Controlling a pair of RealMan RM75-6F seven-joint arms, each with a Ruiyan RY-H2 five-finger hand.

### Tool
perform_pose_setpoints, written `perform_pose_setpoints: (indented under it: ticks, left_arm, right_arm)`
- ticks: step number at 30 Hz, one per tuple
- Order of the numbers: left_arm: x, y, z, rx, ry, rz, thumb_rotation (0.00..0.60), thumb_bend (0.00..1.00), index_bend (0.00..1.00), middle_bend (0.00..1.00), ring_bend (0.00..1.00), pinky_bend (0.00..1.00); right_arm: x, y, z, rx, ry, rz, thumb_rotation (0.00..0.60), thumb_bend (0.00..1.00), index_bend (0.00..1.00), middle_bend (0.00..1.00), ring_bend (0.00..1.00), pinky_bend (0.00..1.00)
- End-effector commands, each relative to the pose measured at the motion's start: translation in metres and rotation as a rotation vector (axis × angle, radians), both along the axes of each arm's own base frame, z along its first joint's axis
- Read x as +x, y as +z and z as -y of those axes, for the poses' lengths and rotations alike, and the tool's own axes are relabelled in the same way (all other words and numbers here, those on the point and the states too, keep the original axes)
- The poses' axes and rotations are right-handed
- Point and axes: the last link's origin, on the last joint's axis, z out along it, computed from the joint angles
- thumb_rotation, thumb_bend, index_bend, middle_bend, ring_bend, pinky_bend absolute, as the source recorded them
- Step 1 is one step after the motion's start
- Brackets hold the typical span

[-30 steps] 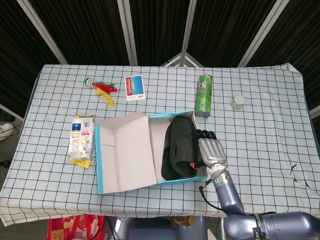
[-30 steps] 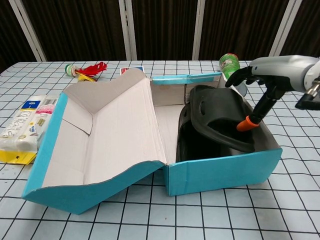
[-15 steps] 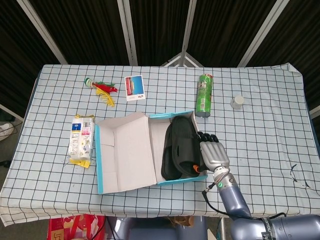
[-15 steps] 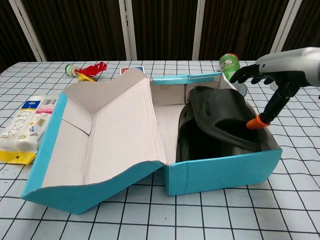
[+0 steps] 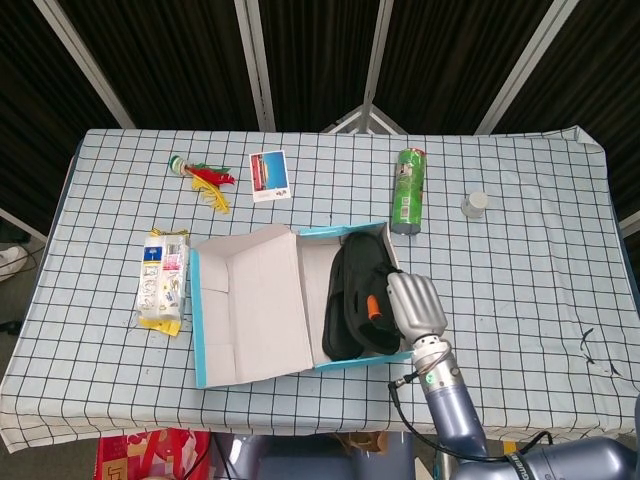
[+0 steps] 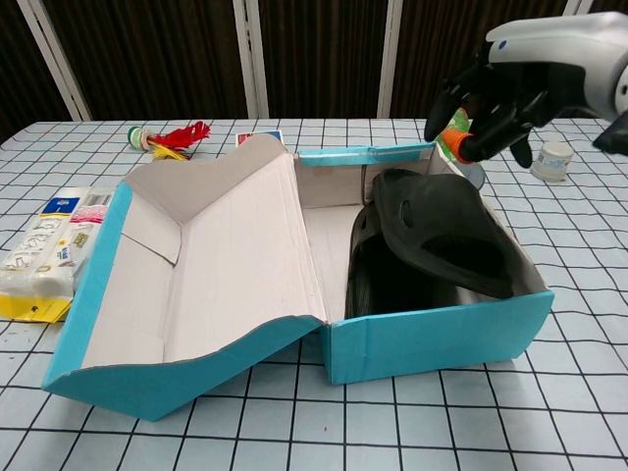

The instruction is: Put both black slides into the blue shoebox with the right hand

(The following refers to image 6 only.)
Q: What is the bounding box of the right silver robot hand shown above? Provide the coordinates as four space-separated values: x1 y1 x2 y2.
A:
424 10 628 168

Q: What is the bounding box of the black rubber slipper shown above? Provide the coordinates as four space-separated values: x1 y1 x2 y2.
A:
371 169 515 300
344 203 460 320

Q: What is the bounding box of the light blue shoe box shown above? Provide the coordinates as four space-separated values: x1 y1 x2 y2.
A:
42 134 555 422

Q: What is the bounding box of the small white jar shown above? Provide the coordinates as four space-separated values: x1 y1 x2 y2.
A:
529 141 574 183

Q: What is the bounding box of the green chips can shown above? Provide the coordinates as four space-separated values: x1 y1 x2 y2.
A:
440 108 487 193

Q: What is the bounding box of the red blue postcard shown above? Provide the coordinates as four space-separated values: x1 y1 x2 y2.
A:
235 130 286 148

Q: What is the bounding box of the red yellow feather shuttlecock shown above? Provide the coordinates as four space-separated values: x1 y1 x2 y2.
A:
127 121 212 162

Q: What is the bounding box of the blue checkered tablecloth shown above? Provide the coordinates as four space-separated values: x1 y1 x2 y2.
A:
0 117 628 471

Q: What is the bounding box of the white tissue pack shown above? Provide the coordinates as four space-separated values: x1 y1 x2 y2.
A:
0 184 115 324

